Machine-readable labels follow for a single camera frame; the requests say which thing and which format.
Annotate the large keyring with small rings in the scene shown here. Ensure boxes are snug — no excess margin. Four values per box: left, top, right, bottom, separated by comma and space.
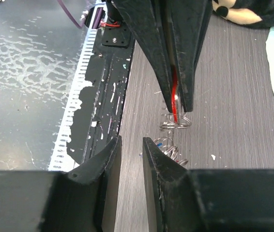
153, 99, 192, 166

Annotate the black floral plush blanket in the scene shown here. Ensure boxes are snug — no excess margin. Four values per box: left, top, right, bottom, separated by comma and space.
212, 0, 274, 29

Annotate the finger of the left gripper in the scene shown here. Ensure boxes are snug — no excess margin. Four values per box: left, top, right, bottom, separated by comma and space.
114, 0, 176, 113
168, 0, 213, 112

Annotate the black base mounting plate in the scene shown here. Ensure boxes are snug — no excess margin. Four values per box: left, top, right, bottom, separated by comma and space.
67, 24, 135, 164

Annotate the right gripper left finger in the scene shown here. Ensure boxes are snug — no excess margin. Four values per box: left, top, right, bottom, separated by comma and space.
0, 136, 122, 232

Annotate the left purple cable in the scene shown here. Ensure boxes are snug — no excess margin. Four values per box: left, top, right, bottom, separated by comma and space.
56, 0, 87, 29

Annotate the removed red tag key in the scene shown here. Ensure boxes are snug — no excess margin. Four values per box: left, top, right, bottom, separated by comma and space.
171, 66, 179, 123

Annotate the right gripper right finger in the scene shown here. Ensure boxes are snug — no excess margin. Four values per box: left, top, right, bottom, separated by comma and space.
143, 137, 274, 232

